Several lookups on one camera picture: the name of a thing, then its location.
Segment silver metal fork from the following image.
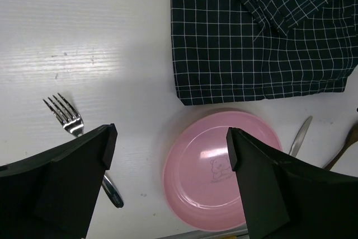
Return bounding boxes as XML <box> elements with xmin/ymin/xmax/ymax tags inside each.
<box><xmin>43</xmin><ymin>93</ymin><xmax>124</xmax><ymax>208</ymax></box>

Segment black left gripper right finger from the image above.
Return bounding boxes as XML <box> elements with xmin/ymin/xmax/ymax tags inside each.
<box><xmin>227</xmin><ymin>128</ymin><xmax>357</xmax><ymax>238</ymax></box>

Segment brown wooden spoon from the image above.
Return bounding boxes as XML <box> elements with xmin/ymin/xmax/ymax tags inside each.
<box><xmin>323</xmin><ymin>122</ymin><xmax>358</xmax><ymax>171</ymax></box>

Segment pink plastic plate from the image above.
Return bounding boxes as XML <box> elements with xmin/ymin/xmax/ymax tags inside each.
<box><xmin>163</xmin><ymin>111</ymin><xmax>282</xmax><ymax>232</ymax></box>

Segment silver metal knife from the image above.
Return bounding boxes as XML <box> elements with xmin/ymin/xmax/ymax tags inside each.
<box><xmin>289</xmin><ymin>116</ymin><xmax>313</xmax><ymax>157</ymax></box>

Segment dark checkered cloth placemat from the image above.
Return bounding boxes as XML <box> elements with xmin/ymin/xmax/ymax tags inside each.
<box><xmin>171</xmin><ymin>0</ymin><xmax>357</xmax><ymax>106</ymax></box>

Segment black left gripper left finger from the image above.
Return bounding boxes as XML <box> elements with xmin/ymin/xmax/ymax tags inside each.
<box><xmin>1</xmin><ymin>124</ymin><xmax>117</xmax><ymax>238</ymax></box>

